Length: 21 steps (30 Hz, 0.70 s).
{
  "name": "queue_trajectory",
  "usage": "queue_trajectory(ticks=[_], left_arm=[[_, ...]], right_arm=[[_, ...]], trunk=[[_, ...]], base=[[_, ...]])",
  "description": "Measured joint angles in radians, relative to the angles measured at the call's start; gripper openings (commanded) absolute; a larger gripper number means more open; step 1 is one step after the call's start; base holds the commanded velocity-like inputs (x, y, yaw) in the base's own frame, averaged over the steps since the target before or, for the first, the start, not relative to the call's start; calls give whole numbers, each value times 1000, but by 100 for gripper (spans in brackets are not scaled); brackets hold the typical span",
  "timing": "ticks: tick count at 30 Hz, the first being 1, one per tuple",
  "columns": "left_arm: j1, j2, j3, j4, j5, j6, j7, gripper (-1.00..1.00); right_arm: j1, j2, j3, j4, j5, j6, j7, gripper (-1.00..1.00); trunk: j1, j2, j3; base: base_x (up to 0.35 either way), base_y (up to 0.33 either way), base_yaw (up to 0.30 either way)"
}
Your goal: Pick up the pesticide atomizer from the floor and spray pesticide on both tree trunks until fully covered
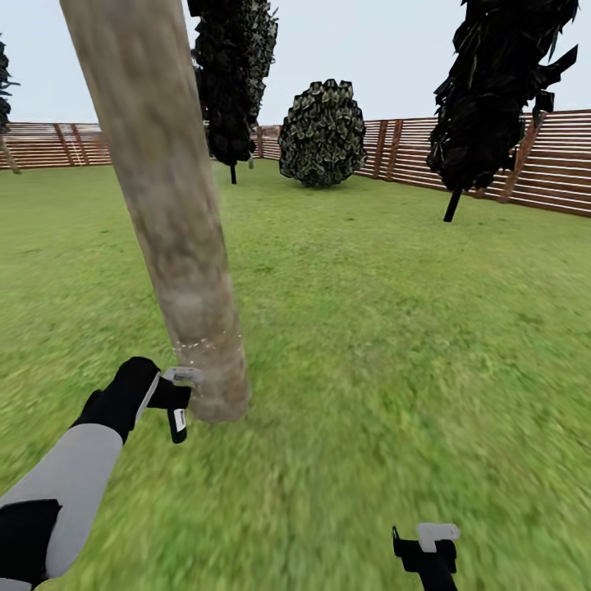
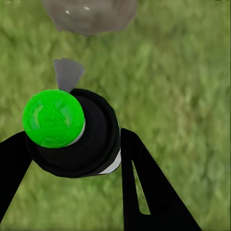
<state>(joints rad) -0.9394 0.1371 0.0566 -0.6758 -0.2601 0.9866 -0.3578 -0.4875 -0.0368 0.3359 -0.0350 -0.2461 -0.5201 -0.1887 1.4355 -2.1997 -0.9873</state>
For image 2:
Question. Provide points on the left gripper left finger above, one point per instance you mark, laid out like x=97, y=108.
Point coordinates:
x=14, y=162

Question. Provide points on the tree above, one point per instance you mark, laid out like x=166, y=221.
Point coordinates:
x=89, y=17

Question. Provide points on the pesticide atomizer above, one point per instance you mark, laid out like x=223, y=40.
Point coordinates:
x=72, y=132

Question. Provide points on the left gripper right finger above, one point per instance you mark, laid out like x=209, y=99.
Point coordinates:
x=168, y=212

